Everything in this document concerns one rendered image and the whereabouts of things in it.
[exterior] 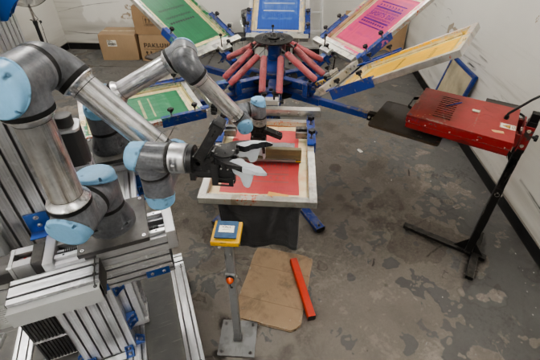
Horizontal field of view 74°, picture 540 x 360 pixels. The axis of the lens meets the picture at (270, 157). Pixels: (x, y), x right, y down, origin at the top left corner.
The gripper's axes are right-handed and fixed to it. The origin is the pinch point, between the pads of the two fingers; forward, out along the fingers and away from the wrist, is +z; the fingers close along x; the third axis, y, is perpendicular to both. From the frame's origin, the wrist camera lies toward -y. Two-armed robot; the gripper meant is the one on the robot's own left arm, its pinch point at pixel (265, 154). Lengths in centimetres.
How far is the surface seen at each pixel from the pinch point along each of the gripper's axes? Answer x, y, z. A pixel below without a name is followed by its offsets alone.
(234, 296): 55, 15, 53
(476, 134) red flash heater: -14, -118, -6
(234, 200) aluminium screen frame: 36.1, 12.5, 1.4
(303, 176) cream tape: 11.8, -21.3, 5.6
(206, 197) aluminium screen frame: 35.4, 26.3, 0.3
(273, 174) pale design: 11.4, -5.2, 5.0
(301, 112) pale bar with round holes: -46, -21, -2
